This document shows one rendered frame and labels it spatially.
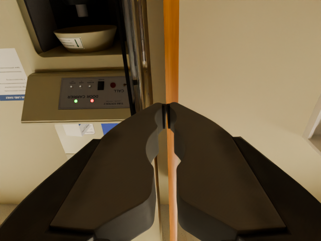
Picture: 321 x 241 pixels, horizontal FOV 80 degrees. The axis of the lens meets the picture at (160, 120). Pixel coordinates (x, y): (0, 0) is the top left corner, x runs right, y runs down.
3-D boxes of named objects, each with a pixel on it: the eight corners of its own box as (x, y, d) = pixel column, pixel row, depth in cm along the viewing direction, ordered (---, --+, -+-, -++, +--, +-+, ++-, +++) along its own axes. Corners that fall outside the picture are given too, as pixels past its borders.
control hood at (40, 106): (147, 69, 52) (150, 102, 57) (31, 72, 54) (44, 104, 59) (143, 85, 42) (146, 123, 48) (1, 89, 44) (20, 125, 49)
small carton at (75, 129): (85, 109, 55) (90, 126, 58) (69, 108, 56) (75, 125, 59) (76, 118, 51) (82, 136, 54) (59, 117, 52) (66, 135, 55)
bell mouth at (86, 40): (122, 23, 63) (124, 41, 66) (69, 26, 64) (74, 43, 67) (108, 31, 48) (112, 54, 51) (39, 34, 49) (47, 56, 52)
